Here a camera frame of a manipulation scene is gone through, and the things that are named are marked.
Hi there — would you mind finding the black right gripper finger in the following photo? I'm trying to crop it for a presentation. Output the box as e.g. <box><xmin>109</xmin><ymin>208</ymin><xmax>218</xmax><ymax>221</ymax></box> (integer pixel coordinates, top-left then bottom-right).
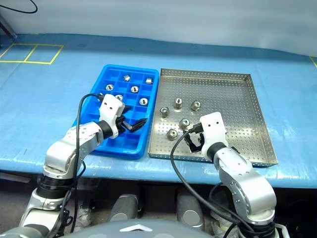
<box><xmin>185</xmin><ymin>133</ymin><xmax>199</xmax><ymax>153</ymax></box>

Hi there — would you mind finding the grey robot torso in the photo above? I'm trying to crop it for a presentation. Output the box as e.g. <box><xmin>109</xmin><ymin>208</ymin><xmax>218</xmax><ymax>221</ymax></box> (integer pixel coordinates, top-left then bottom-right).
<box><xmin>0</xmin><ymin>218</ymin><xmax>212</xmax><ymax>238</ymax></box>

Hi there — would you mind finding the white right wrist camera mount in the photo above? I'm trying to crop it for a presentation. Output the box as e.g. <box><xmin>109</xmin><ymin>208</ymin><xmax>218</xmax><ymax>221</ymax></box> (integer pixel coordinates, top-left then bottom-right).
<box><xmin>199</xmin><ymin>112</ymin><xmax>229</xmax><ymax>159</ymax></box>

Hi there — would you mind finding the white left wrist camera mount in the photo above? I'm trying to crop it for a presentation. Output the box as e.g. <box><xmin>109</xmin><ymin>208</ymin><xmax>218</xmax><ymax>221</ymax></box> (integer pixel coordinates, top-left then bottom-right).
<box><xmin>98</xmin><ymin>93</ymin><xmax>126</xmax><ymax>139</ymax></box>

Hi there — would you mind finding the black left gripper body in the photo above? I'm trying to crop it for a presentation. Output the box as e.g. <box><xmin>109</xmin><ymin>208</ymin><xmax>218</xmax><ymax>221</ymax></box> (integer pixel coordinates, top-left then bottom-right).
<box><xmin>114</xmin><ymin>114</ymin><xmax>132</xmax><ymax>135</ymax></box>

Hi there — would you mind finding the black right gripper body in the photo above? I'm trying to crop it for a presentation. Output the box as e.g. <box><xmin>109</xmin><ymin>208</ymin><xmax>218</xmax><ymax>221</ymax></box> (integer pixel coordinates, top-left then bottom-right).
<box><xmin>192</xmin><ymin>130</ymin><xmax>207</xmax><ymax>150</ymax></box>

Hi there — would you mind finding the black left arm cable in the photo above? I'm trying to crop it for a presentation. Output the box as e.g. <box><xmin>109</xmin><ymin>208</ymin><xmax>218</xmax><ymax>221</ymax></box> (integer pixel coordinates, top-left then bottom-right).
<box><xmin>63</xmin><ymin>93</ymin><xmax>105</xmax><ymax>234</ymax></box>

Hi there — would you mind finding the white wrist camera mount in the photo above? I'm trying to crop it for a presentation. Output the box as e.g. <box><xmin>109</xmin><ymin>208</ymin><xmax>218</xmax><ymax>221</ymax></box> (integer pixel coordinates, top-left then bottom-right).
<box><xmin>199</xmin><ymin>112</ymin><xmax>229</xmax><ymax>159</ymax></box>
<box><xmin>98</xmin><ymin>93</ymin><xmax>126</xmax><ymax>139</ymax></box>

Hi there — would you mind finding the dark grey rounded shape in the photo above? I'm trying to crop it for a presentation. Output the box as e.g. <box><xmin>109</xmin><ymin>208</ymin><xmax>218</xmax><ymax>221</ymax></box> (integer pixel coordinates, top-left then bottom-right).
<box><xmin>176</xmin><ymin>192</ymin><xmax>206</xmax><ymax>231</ymax></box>
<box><xmin>108</xmin><ymin>194</ymin><xmax>140</xmax><ymax>223</ymax></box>

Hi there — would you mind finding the blue compartment tray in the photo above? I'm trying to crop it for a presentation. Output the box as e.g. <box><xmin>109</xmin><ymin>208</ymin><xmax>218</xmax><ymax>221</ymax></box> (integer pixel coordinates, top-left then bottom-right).
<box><xmin>74</xmin><ymin>64</ymin><xmax>159</xmax><ymax>159</ymax></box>

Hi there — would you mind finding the thin black loose cable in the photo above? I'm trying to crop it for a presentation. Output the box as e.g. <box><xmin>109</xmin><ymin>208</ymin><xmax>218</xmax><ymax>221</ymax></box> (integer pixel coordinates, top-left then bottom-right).
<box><xmin>0</xmin><ymin>0</ymin><xmax>39</xmax><ymax>14</ymax></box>

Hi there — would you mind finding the grey metal frame bar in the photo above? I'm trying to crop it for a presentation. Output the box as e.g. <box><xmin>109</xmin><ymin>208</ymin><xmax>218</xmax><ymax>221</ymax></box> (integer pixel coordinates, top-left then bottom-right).
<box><xmin>0</xmin><ymin>14</ymin><xmax>18</xmax><ymax>40</ymax></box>

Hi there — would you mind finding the perforated metal tray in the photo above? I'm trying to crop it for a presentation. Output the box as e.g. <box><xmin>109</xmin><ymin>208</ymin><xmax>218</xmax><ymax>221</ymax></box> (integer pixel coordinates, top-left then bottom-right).
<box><xmin>148</xmin><ymin>68</ymin><xmax>279</xmax><ymax>169</ymax></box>

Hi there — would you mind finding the blue table cover sheet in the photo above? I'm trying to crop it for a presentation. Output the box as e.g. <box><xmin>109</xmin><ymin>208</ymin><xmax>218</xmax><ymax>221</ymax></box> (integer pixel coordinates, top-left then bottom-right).
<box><xmin>0</xmin><ymin>33</ymin><xmax>317</xmax><ymax>189</ymax></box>

